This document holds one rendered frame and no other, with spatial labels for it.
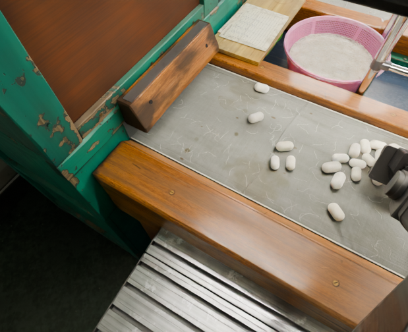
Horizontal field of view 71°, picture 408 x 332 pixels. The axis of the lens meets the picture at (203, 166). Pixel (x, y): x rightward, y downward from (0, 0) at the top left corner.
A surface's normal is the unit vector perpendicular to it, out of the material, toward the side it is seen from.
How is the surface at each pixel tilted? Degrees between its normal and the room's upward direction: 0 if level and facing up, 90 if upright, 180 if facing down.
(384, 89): 0
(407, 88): 0
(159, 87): 67
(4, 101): 90
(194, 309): 0
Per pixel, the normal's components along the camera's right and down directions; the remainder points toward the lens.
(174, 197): -0.03, -0.51
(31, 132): 0.86, 0.43
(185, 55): 0.76, 0.20
